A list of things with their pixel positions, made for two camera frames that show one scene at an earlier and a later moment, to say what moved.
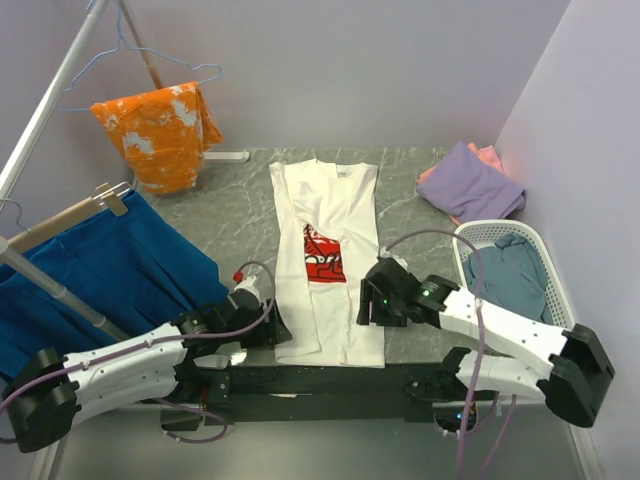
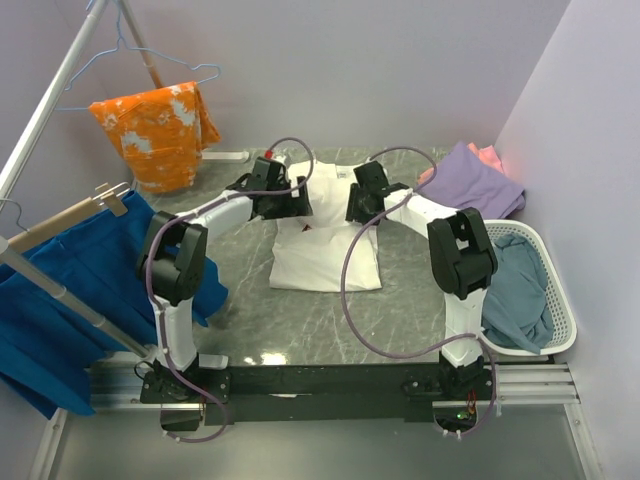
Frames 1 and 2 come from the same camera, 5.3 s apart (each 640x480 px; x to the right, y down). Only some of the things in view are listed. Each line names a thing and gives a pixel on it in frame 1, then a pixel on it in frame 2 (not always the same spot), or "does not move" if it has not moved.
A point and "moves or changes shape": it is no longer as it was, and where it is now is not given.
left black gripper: (271, 332) → (294, 207)
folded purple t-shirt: (460, 182) does not move
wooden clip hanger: (103, 195) does not move
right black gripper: (367, 292) → (353, 211)
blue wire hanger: (121, 46) does not move
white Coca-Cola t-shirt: (326, 229) moves or changes shape
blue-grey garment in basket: (512, 277) does not move
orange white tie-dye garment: (165, 132) does not move
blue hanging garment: (133, 272) does not move
